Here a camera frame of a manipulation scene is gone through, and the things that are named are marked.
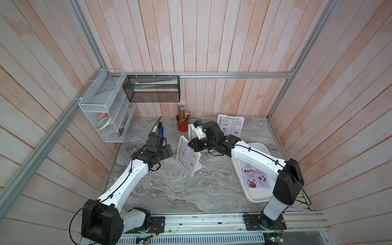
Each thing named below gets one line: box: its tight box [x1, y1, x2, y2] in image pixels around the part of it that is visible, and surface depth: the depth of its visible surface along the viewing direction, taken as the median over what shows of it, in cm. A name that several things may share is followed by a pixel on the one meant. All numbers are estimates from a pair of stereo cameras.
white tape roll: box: [95, 116, 111, 131], surface depth 82 cm
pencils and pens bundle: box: [176, 104, 192, 122], surface depth 106 cm
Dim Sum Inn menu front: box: [178, 138, 198, 175], surface depth 87 cm
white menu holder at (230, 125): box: [216, 114, 245, 138], surface depth 97 cm
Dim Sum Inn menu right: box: [216, 114, 245, 138], surface depth 97 cm
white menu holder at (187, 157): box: [176, 135, 203, 178], surface depth 87 cm
